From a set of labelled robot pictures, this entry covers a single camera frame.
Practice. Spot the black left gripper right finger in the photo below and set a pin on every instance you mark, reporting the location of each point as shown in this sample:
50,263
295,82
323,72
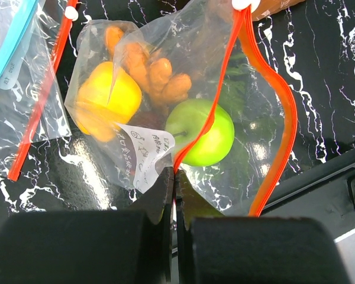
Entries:
213,248

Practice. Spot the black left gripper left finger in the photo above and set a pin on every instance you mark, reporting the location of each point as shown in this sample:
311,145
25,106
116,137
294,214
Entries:
131,245

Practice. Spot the dark red apple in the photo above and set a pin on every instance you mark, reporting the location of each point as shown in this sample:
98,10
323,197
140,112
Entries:
148,119

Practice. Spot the green apple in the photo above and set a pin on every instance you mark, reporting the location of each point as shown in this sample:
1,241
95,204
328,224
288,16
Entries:
185,122

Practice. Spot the yellow bell pepper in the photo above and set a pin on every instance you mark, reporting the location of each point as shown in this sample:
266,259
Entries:
100,105

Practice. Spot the orange zipper clear bag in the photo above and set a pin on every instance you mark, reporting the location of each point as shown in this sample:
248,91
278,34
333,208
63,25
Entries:
214,43

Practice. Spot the orange ginger piece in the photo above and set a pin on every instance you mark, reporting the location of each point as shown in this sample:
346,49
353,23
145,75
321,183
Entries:
154,74

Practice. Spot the blue zipper clear bag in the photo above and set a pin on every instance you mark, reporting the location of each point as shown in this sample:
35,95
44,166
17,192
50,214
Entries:
20,37

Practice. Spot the orange plastic basket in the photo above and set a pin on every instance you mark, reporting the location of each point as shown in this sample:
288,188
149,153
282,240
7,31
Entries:
269,7

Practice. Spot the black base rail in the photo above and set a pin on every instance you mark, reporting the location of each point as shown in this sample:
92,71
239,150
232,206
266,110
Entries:
325,193

